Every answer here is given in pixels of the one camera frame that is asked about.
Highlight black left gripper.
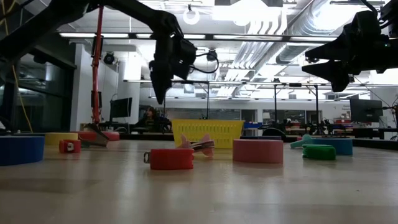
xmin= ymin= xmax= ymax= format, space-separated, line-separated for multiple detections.
xmin=149 ymin=17 xmax=183 ymax=105

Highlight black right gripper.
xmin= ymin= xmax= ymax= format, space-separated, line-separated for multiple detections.
xmin=301 ymin=11 xmax=398 ymax=93

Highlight yellow plastic basket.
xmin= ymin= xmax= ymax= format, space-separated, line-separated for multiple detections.
xmin=171 ymin=118 xmax=246 ymax=149

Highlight teal staple remover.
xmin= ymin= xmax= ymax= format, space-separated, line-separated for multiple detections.
xmin=290 ymin=134 xmax=314 ymax=149

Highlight light blue tape roll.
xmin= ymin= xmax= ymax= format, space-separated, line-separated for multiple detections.
xmin=310 ymin=137 xmax=354 ymax=156

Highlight pink staple remover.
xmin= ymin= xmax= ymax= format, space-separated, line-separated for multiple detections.
xmin=176 ymin=133 xmax=216 ymax=158

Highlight yellow tape roll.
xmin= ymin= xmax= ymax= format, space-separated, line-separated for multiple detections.
xmin=44 ymin=132 xmax=79 ymax=146

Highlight pink tape roll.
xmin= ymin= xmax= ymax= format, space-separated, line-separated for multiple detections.
xmin=232 ymin=138 xmax=284 ymax=164

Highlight dark blue tape roll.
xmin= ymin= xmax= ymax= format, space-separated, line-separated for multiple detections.
xmin=0 ymin=135 xmax=45 ymax=167

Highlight green mini stapler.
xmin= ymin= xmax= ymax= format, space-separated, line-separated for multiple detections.
xmin=302 ymin=144 xmax=337 ymax=161

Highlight person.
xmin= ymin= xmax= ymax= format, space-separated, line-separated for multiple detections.
xmin=136 ymin=106 xmax=172 ymax=134

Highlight black computer monitor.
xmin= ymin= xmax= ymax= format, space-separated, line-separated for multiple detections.
xmin=109 ymin=97 xmax=133 ymax=119
xmin=349 ymin=98 xmax=384 ymax=123

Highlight red desk lamp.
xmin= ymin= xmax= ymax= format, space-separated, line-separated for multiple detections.
xmin=70 ymin=3 xmax=121 ymax=142

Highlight blue storage bin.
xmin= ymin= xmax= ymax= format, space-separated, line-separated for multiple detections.
xmin=243 ymin=121 xmax=264 ymax=130

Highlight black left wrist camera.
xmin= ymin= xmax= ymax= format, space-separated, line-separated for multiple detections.
xmin=178 ymin=39 xmax=198 ymax=80

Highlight black metal frame stand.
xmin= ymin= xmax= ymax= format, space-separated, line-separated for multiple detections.
xmin=272 ymin=82 xmax=320 ymax=133
xmin=162 ymin=80 xmax=210 ymax=121

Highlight white ring ceiling light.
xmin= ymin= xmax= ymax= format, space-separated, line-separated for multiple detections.
xmin=182 ymin=6 xmax=201 ymax=26

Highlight yellow power cable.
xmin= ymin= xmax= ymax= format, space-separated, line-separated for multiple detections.
xmin=0 ymin=0 xmax=34 ymax=134

